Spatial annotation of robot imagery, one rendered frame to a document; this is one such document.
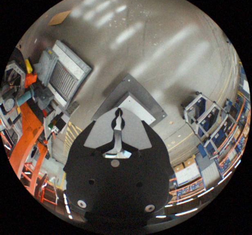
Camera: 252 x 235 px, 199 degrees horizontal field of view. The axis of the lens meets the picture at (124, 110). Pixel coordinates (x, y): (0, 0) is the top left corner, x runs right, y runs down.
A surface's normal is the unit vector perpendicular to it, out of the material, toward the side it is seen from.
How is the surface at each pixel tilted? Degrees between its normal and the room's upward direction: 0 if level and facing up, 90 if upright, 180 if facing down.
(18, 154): 90
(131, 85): 0
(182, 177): 90
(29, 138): 90
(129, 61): 0
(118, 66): 0
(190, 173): 90
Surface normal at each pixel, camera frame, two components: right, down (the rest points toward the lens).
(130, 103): 0.02, 0.52
